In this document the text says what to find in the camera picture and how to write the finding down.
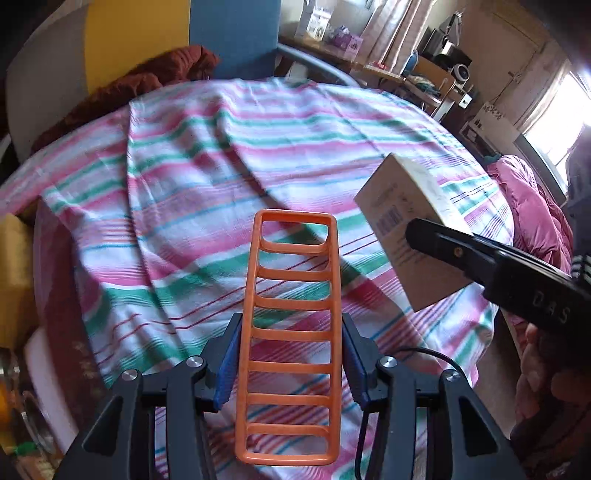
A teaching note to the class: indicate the white carton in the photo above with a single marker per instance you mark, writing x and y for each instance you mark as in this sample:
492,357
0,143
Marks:
314,23

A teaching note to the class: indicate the clear cracker packet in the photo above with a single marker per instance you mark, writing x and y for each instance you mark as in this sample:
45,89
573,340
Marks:
32,454

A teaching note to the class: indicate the yellow-brown sponge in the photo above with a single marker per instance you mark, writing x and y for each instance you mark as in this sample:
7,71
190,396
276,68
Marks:
16,277

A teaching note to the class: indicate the pink quilt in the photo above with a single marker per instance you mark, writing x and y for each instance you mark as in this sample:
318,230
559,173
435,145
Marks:
521,194

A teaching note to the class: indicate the maroon jacket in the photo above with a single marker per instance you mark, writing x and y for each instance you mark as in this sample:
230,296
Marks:
138,87

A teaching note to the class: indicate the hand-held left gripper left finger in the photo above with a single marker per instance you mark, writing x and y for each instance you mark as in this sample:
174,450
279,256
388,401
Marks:
228,369

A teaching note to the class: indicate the multicolour panel sofa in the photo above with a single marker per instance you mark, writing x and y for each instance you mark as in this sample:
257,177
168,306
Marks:
138,41

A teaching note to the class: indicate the orange plastic rack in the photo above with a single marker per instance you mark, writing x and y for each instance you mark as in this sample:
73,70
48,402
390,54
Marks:
291,368

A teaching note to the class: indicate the maroon bag with gold print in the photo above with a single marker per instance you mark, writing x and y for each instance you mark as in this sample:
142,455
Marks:
60,286

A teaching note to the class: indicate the blue round container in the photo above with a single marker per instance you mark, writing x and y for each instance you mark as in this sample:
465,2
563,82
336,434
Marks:
412,62

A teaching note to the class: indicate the pink patterned curtain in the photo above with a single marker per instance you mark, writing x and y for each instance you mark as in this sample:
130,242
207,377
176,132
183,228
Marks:
392,32

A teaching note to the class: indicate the window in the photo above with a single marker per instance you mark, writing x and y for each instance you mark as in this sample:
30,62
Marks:
558,115

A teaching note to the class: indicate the purple tissue box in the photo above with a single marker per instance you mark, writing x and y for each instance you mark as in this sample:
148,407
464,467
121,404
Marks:
346,39

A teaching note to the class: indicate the wooden desk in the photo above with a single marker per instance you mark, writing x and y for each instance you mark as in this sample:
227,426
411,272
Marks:
323,50

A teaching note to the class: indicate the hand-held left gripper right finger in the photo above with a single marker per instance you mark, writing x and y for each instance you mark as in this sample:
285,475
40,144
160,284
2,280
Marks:
353,369

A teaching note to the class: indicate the person's right hand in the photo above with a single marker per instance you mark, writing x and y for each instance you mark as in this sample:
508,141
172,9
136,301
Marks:
535,369

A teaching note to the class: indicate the metal hand squeezer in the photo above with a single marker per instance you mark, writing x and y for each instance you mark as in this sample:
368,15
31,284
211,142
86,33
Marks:
32,415

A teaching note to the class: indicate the striped tablecloth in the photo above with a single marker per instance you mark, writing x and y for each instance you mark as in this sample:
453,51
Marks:
184,184

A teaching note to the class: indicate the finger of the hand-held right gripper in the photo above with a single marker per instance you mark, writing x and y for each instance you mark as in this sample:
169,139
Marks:
452,249

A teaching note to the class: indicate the white cardboard box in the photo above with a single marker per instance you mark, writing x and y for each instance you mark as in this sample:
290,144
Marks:
406,221

